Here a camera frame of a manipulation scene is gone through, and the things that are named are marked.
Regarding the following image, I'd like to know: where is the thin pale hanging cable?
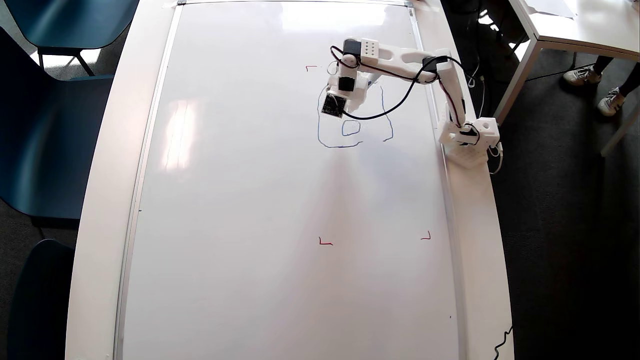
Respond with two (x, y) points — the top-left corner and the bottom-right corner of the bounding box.
(467, 55), (487, 120)

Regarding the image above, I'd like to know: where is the black trouser leg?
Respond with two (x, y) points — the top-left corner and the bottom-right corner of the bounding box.
(592, 55), (617, 76)
(619, 62), (640, 98)

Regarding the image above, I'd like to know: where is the white cable at robot base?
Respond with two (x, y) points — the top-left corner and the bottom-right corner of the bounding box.
(489, 142), (504, 175)

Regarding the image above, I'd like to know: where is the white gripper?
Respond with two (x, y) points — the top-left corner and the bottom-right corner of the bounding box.
(330, 64), (375, 113)

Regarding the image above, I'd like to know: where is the thick black camera cable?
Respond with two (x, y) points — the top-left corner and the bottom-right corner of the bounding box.
(342, 55), (476, 121)

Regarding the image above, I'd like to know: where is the black zigzag cable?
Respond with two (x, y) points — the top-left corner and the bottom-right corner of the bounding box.
(493, 325), (514, 360)

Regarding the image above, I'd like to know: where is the white paper sheet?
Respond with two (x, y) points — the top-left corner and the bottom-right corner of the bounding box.
(525, 0), (577, 20)

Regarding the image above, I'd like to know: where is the large blue chair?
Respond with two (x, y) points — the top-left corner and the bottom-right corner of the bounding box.
(0, 27), (115, 222)

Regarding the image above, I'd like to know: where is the thin black floor cable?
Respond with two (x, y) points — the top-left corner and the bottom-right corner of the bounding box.
(525, 65), (576, 82)

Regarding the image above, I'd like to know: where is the white sneaker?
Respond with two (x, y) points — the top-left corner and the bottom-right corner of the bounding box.
(597, 87), (627, 117)
(563, 65), (603, 86)

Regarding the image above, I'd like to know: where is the dark blue round chair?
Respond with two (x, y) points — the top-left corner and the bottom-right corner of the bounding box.
(7, 239), (76, 360)

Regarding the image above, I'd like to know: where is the black wrist camera board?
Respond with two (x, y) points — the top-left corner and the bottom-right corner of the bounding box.
(321, 92), (347, 119)

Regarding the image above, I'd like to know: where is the large whiteboard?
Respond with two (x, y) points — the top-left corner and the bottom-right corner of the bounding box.
(112, 0), (469, 360)

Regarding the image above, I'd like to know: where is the thin black arm wire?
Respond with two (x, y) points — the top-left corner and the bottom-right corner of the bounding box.
(330, 45), (473, 133)

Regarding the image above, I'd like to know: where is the white side table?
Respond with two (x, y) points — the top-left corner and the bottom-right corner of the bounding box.
(492, 0), (640, 158)

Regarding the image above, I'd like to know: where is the blue chair with black legs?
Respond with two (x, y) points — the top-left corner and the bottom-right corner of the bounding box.
(2, 0), (141, 77)

